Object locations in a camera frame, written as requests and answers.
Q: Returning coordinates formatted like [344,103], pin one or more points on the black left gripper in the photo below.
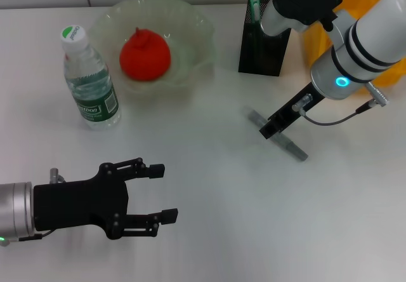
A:
[79,205]

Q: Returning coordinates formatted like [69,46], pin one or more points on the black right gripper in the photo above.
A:
[295,107]

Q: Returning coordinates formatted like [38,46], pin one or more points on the grey marker pen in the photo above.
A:
[288,145]

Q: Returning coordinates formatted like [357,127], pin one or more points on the mint green utility knife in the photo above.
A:
[254,4]

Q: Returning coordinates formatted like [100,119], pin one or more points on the clear bottle with green label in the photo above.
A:
[92,88]

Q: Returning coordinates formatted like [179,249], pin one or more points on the red-orange fruit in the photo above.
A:
[144,56]

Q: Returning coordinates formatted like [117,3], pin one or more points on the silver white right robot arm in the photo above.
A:
[364,40]

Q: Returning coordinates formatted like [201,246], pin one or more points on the black mesh pen holder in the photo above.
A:
[260,53]

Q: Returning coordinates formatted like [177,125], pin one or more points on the pale green glass fruit plate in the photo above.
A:
[190,40]

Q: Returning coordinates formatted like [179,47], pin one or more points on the yellow plastic bin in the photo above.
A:
[317,47]

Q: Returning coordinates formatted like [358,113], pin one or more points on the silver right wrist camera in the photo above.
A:
[301,5]

